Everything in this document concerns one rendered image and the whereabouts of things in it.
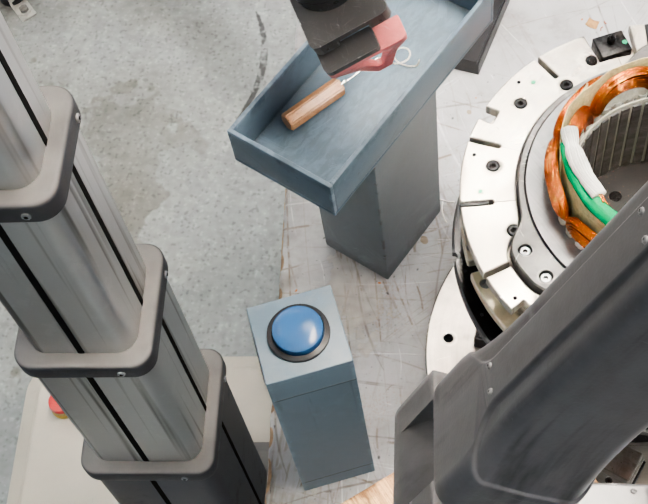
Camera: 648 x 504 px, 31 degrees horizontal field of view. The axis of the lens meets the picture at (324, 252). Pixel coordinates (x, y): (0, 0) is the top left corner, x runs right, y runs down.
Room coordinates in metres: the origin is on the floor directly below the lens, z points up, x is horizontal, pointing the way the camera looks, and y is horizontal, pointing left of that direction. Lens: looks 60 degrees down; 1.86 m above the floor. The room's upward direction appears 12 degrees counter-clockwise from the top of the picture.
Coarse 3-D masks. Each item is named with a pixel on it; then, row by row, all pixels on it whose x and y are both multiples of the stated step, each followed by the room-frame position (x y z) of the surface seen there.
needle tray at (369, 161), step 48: (432, 0) 0.73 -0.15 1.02; (480, 0) 0.68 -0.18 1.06; (432, 48) 0.68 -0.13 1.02; (288, 96) 0.65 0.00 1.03; (384, 96) 0.63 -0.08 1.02; (432, 96) 0.65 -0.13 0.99; (240, 144) 0.59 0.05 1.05; (288, 144) 0.60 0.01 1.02; (336, 144) 0.59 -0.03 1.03; (384, 144) 0.58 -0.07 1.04; (432, 144) 0.65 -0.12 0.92; (336, 192) 0.53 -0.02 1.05; (384, 192) 0.59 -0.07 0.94; (432, 192) 0.65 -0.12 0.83; (336, 240) 0.63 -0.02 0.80; (384, 240) 0.59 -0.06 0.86
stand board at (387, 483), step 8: (384, 480) 0.28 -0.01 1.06; (392, 480) 0.27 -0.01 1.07; (368, 488) 0.27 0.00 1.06; (376, 488) 0.27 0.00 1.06; (384, 488) 0.27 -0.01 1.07; (392, 488) 0.27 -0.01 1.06; (360, 496) 0.27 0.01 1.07; (368, 496) 0.27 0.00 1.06; (376, 496) 0.27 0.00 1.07; (384, 496) 0.26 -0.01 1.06; (392, 496) 0.26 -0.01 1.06
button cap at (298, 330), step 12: (288, 312) 0.43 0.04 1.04; (300, 312) 0.43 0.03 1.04; (312, 312) 0.43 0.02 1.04; (276, 324) 0.42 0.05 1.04; (288, 324) 0.42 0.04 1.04; (300, 324) 0.42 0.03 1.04; (312, 324) 0.42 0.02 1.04; (276, 336) 0.41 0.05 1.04; (288, 336) 0.41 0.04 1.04; (300, 336) 0.41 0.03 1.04; (312, 336) 0.41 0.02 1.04; (288, 348) 0.40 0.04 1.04; (300, 348) 0.40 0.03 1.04; (312, 348) 0.40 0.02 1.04
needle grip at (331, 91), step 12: (324, 84) 0.65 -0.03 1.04; (336, 84) 0.65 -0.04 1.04; (312, 96) 0.64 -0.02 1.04; (324, 96) 0.64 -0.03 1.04; (336, 96) 0.64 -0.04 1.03; (300, 108) 0.63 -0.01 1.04; (312, 108) 0.63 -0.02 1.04; (324, 108) 0.63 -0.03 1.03; (288, 120) 0.62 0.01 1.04; (300, 120) 0.62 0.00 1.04
